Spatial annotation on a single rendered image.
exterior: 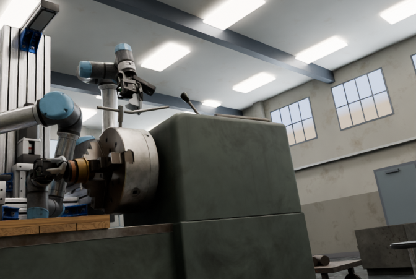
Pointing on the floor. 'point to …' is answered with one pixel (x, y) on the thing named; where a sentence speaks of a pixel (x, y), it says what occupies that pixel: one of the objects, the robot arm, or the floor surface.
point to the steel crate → (384, 261)
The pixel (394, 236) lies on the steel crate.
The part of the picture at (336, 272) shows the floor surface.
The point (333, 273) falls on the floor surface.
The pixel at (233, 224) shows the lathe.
